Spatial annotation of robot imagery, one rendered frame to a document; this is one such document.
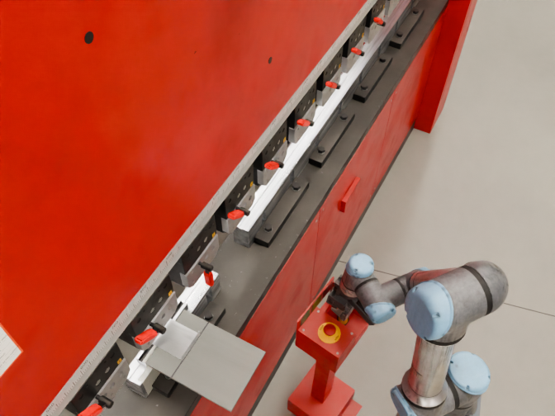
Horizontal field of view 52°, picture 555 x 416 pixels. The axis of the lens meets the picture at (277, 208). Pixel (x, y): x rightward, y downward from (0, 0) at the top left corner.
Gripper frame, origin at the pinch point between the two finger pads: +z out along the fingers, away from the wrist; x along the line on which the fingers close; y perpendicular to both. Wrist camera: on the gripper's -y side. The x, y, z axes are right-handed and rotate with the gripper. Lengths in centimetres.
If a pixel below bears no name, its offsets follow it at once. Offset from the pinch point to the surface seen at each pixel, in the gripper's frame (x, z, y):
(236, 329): 29.9, -12.6, 22.2
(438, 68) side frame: -168, 31, 44
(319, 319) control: 7.8, -4.3, 6.1
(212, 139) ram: 19, -75, 40
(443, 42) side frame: -168, 15, 46
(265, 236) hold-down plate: -0.4, -14.3, 35.0
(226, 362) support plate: 43, -26, 15
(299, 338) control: 15.2, 0.3, 8.0
